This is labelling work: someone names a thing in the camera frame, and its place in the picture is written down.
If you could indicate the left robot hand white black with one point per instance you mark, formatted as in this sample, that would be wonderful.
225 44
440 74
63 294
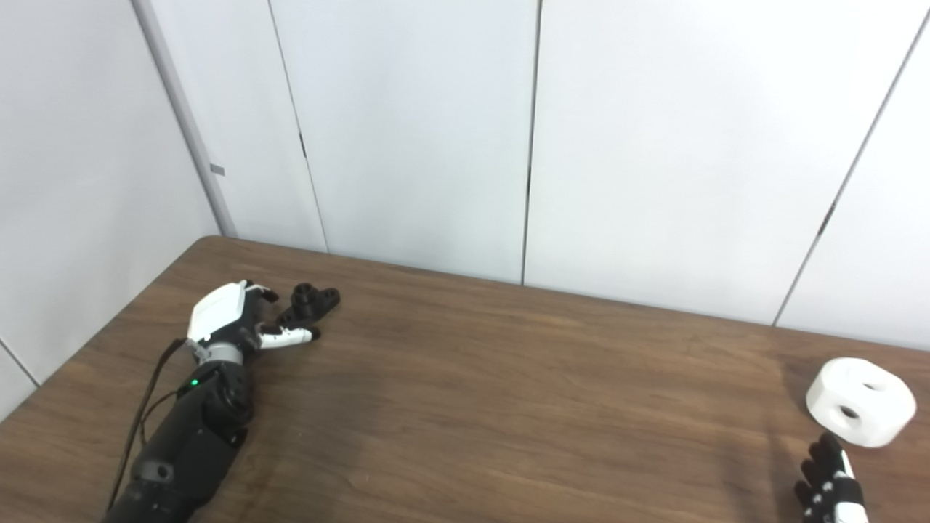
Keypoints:
216 309

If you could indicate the black flanged holder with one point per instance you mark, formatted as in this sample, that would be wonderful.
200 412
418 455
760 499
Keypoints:
305 309

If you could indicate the round white piece with hole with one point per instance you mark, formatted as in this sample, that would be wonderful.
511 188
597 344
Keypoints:
875 388

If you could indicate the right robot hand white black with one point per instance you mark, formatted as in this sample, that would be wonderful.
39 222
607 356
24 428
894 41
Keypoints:
832 501

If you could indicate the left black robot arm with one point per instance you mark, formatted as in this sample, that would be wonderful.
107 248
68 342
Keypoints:
192 443

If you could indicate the gray wall corner post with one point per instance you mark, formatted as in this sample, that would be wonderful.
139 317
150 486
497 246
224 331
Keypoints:
185 120

